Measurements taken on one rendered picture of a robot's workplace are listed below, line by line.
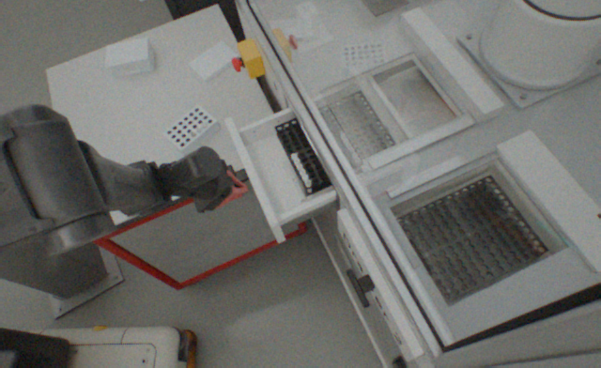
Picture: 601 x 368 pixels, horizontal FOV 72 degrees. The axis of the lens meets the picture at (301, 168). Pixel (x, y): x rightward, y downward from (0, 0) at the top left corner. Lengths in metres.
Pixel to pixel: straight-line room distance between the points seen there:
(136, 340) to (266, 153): 0.84
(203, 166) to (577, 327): 0.56
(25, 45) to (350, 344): 2.48
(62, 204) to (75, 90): 1.12
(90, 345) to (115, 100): 0.81
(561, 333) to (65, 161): 0.36
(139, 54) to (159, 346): 0.92
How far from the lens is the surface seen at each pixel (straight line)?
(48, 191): 0.34
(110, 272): 1.98
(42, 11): 3.23
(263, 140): 1.02
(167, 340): 1.54
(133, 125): 1.27
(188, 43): 1.40
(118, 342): 1.60
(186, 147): 1.12
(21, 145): 0.35
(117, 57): 1.38
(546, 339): 0.35
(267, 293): 1.75
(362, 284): 0.80
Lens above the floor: 1.69
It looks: 62 degrees down
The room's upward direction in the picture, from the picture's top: 12 degrees counter-clockwise
